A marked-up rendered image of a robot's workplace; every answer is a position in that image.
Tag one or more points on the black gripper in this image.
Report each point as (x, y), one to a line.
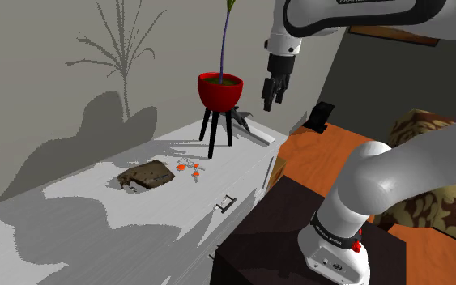
(280, 65)

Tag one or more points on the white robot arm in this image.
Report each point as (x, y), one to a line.
(405, 169)

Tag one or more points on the dark grey pliers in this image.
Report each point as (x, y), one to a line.
(241, 117)

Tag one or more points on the white long flat bar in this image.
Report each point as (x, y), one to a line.
(258, 134)

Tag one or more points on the black small stand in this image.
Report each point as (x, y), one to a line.
(319, 115)

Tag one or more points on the red potted plant on stand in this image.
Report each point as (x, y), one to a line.
(219, 94)

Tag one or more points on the tan wooden box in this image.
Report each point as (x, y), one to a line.
(277, 170)

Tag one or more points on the brown leather wallet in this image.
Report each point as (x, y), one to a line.
(148, 175)

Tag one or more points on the white chest of drawers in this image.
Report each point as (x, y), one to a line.
(140, 221)

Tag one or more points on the brown patterned sofa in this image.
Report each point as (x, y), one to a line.
(444, 205)

